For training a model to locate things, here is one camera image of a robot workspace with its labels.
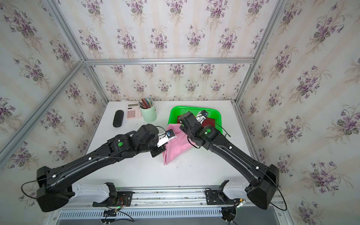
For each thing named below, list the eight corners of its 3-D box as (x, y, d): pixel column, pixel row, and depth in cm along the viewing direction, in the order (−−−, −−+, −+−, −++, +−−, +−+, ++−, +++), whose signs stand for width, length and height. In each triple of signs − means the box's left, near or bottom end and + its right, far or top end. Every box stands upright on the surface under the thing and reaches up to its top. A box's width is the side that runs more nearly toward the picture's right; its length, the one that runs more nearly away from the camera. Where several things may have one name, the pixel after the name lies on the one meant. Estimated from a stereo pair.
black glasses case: (111, 127, 104) (110, 125, 102) (117, 111, 114) (116, 109, 112) (120, 127, 104) (119, 125, 102) (125, 111, 114) (125, 109, 112)
